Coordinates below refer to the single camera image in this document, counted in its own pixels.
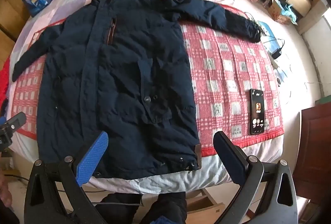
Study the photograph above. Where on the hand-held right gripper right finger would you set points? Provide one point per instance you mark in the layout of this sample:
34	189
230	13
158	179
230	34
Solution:
228	155

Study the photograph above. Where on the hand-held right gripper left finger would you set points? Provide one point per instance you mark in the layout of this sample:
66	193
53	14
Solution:
93	156

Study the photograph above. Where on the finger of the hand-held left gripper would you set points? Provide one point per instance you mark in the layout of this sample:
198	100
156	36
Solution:
16	120

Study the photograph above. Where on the navy blue padded jacket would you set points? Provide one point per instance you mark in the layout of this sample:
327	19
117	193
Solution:
116	84

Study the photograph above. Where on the red cloth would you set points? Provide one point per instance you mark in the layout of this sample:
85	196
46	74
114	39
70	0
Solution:
3	84

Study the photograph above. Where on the black smartphone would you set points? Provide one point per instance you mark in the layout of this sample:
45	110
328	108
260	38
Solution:
257	110

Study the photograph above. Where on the person's dark pants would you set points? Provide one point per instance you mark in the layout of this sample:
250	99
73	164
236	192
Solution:
168	208

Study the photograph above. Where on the red checked quilt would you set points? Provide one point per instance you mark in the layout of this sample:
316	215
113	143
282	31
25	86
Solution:
227	71

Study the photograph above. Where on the dark red wooden door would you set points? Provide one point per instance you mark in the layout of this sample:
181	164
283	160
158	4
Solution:
315	149

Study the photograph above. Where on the wooden wardrobe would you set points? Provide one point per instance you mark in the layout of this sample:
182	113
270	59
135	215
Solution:
10	14

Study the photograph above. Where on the black charger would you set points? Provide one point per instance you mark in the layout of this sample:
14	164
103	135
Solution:
276	54

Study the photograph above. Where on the blue and white packet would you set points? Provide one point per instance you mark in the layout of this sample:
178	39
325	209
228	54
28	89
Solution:
267	32

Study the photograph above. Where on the cardboard box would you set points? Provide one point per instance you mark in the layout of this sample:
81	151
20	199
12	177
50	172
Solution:
275	9

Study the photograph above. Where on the light blue plastic bag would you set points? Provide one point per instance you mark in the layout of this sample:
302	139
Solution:
289	13

